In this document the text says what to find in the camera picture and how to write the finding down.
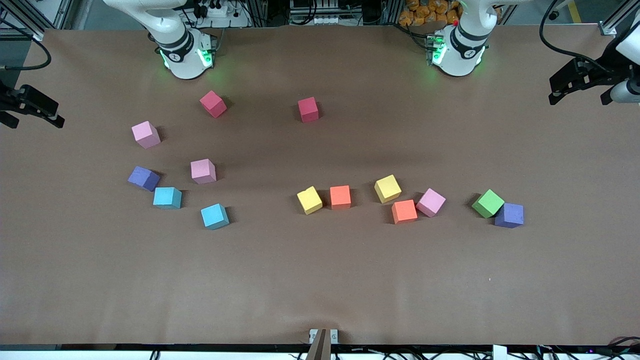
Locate cyan foam cube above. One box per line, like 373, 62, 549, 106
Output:
152, 186, 183, 210
200, 203, 231, 231

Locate purple foam cube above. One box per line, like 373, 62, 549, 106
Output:
127, 166, 162, 192
494, 202, 525, 229

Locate red foam cube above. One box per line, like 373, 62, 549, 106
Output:
297, 96, 321, 124
199, 90, 228, 119

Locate orange snack bag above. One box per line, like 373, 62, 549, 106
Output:
398, 0, 461, 27

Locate green foam cube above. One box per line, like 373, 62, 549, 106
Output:
471, 188, 506, 219

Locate orange foam cube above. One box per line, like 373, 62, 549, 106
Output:
391, 199, 419, 225
329, 185, 352, 210

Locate tan camera post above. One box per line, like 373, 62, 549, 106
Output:
306, 328, 332, 360

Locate pink foam cube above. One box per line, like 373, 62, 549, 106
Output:
190, 158, 218, 185
131, 120, 162, 150
416, 187, 447, 218

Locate white metal bracket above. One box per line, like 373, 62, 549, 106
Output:
309, 328, 339, 345

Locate yellow foam cube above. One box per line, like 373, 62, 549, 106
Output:
296, 185, 324, 216
374, 174, 403, 205

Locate aluminium frame profile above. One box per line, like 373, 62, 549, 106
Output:
600, 0, 640, 37
0, 0, 76, 42

